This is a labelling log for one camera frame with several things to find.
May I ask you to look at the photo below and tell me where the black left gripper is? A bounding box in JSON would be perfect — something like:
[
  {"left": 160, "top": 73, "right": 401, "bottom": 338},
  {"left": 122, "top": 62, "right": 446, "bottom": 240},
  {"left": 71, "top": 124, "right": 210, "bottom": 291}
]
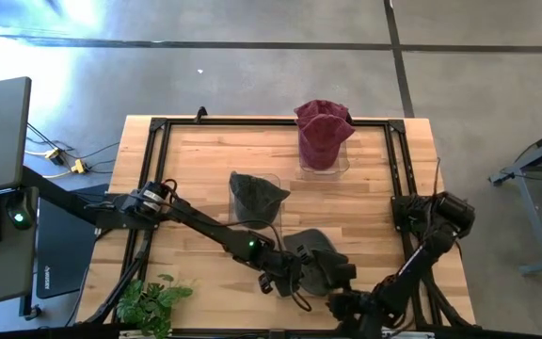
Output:
[{"left": 273, "top": 249, "right": 347, "bottom": 298}]

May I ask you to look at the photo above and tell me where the dark green baseball cap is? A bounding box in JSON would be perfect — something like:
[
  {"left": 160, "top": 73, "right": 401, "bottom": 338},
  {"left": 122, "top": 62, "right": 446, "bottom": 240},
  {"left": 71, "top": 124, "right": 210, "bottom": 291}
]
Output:
[
  {"left": 228, "top": 171, "right": 292, "bottom": 231},
  {"left": 282, "top": 228, "right": 351, "bottom": 298}
]

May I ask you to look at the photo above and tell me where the clear plastic bin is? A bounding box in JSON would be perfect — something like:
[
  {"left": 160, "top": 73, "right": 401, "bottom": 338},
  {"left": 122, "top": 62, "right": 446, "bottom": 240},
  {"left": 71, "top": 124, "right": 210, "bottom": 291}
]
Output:
[
  {"left": 227, "top": 171, "right": 283, "bottom": 232},
  {"left": 296, "top": 121, "right": 351, "bottom": 183}
]

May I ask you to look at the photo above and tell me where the maroon baseball cap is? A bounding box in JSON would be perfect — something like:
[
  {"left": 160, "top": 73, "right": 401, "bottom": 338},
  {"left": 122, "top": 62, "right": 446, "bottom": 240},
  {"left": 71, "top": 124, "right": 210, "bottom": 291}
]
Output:
[
  {"left": 297, "top": 113, "right": 356, "bottom": 171},
  {"left": 293, "top": 98, "right": 351, "bottom": 128}
]

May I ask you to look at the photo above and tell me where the green potted plant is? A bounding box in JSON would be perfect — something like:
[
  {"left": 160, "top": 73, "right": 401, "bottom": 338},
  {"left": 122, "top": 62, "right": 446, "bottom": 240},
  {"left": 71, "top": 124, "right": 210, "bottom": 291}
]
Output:
[{"left": 115, "top": 273, "right": 196, "bottom": 339}]

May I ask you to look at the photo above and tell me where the black laptop on floor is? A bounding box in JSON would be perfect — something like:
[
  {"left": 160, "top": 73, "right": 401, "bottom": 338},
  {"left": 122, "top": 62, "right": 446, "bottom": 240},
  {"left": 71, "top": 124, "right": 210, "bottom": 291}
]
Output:
[{"left": 35, "top": 183, "right": 110, "bottom": 300}]

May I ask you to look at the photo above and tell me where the black support bar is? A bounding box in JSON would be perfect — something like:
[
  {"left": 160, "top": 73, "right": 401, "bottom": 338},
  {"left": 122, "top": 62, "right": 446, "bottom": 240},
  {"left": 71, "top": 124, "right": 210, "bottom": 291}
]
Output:
[{"left": 20, "top": 165, "right": 112, "bottom": 226}]

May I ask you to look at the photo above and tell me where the black computer mouse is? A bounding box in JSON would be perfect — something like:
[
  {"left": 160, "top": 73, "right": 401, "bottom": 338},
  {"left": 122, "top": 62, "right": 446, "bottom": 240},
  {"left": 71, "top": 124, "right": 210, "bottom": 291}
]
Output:
[{"left": 6, "top": 193, "right": 36, "bottom": 231}]

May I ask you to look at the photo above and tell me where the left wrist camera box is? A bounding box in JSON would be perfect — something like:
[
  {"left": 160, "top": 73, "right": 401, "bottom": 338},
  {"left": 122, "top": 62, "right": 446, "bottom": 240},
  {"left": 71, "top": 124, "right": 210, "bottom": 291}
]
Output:
[{"left": 295, "top": 243, "right": 315, "bottom": 266}]

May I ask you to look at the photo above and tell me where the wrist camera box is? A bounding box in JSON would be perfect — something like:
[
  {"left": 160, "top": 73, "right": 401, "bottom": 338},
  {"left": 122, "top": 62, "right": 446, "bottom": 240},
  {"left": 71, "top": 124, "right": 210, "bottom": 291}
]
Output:
[
  {"left": 335, "top": 262, "right": 358, "bottom": 289},
  {"left": 295, "top": 243, "right": 315, "bottom": 266}
]

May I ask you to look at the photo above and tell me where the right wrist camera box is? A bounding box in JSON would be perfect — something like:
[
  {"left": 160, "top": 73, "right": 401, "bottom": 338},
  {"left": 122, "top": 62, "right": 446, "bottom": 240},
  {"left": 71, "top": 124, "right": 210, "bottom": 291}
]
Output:
[{"left": 335, "top": 262, "right": 358, "bottom": 289}]

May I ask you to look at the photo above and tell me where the black aluminium table frame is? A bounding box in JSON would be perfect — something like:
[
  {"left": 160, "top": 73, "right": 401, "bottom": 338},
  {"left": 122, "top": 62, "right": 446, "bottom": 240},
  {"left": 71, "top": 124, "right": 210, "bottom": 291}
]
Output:
[{"left": 82, "top": 105, "right": 477, "bottom": 339}]

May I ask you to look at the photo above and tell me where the grey metal table frame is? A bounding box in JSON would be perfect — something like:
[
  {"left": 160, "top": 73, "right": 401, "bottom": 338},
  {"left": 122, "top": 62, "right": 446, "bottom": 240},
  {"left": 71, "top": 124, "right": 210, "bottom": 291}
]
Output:
[{"left": 488, "top": 120, "right": 542, "bottom": 277}]

